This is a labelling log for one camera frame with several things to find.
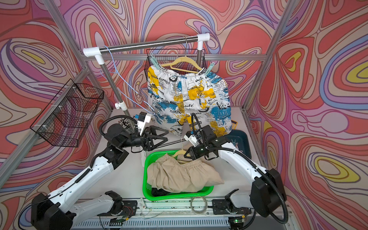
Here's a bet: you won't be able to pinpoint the dark teal clothespin bin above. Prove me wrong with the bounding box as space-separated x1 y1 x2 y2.
225 129 252 159

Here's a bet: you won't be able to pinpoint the printed white blue yellow shorts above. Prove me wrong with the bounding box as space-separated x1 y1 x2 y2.
147 65 232 136

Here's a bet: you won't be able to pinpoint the yellow calculator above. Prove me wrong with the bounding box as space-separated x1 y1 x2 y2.
231 120 238 129

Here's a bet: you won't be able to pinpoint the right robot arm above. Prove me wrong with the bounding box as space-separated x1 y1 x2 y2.
184 113 289 224

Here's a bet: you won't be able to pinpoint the clear tape roll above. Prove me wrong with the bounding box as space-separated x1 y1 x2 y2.
189 196 208 215

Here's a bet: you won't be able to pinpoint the yellow hanger front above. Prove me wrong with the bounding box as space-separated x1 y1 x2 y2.
160 36 203 75

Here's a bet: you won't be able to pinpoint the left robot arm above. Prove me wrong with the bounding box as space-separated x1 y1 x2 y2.
30 112 169 230

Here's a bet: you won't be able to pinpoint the beige shorts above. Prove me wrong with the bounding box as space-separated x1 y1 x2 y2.
149 155 224 193

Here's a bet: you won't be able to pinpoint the black shorts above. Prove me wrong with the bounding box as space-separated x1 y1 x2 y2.
151 188 170 197

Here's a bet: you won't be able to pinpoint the black wire basket wall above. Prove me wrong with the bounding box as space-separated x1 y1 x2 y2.
144 48 207 79
30 80 104 148

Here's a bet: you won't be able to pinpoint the black wire basket back wall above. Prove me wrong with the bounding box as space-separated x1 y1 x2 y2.
144 48 207 79

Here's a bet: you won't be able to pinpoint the green clothespin near rack top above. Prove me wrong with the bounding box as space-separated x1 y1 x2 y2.
150 53 160 69

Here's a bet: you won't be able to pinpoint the black wire basket left wall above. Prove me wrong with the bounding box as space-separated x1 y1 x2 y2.
30 80 104 148

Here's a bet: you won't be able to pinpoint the yellow hanger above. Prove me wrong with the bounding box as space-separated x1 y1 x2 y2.
171 144 189 163
160 36 203 75

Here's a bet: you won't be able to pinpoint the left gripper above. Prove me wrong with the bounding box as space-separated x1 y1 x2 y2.
118 127 168 155

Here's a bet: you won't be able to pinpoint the clothes rack with steel bar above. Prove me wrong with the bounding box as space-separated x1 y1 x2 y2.
82 33 210 117

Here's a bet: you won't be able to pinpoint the green clothespin on printed shorts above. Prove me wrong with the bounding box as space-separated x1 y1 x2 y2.
203 62 215 75

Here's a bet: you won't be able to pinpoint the green plastic basket tray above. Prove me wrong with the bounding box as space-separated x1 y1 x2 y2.
142 150 214 201

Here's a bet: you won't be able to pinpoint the light blue wire hanger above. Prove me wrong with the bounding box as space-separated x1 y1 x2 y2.
99 45 157 117

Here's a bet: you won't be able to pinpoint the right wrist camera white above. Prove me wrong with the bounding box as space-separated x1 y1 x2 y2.
184 131 199 147

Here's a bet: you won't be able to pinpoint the cup of pens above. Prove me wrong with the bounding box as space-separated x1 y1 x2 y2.
118 118 134 130

